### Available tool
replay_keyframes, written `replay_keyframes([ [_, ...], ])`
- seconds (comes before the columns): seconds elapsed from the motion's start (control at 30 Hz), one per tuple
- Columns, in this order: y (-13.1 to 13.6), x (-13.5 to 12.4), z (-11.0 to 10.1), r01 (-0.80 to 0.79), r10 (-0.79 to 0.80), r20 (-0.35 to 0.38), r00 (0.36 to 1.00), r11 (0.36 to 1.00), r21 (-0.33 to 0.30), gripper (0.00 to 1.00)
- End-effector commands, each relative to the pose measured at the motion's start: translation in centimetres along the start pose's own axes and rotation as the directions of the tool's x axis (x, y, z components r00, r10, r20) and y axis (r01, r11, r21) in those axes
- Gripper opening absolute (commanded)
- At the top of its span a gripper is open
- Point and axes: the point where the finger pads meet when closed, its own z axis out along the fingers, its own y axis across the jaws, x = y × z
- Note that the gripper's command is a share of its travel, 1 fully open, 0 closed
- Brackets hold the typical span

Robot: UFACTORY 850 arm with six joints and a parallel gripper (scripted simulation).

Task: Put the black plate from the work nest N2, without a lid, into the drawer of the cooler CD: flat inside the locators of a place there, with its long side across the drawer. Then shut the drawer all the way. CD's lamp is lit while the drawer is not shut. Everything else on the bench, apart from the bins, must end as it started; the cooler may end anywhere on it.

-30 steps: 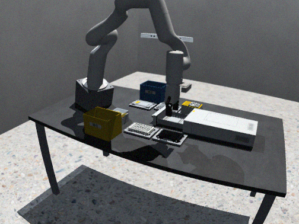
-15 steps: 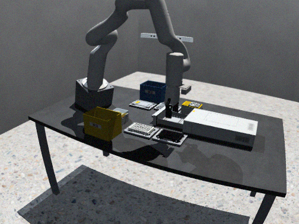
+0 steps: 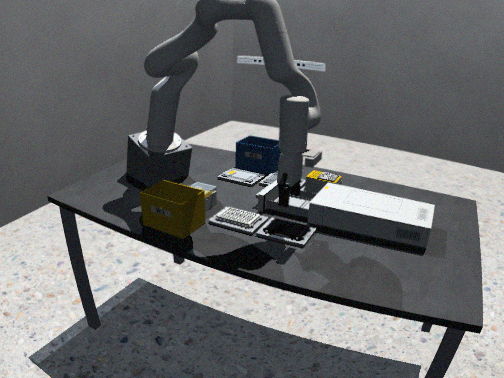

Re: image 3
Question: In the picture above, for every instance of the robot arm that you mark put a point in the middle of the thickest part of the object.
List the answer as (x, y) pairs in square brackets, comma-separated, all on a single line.
[(298, 112)]

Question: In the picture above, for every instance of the olive-brown open bin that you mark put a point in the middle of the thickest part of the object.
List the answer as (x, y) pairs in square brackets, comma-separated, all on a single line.
[(179, 220)]

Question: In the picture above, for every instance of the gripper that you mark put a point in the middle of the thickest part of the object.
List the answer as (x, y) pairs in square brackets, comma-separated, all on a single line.
[(290, 169)]

